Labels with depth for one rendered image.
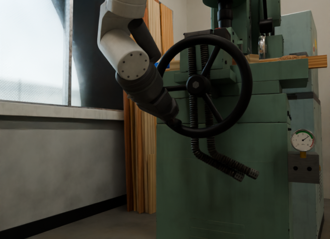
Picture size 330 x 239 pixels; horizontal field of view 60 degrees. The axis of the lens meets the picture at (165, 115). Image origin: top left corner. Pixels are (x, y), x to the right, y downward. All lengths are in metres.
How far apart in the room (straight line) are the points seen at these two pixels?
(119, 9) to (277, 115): 0.59
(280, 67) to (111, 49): 0.56
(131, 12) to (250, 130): 0.56
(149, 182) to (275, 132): 1.64
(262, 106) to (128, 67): 0.52
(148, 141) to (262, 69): 1.67
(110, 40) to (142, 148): 1.94
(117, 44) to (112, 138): 2.06
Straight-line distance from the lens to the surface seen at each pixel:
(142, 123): 2.45
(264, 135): 0.94
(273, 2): 1.38
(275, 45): 1.30
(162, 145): 1.03
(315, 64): 1.11
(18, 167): 2.05
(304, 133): 0.87
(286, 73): 0.95
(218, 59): 0.89
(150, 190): 2.44
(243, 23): 1.27
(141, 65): 0.55
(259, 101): 0.94
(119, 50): 0.54
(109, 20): 0.60
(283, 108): 0.93
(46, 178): 2.17
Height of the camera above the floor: 0.69
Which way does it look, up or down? 3 degrees up
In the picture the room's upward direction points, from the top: straight up
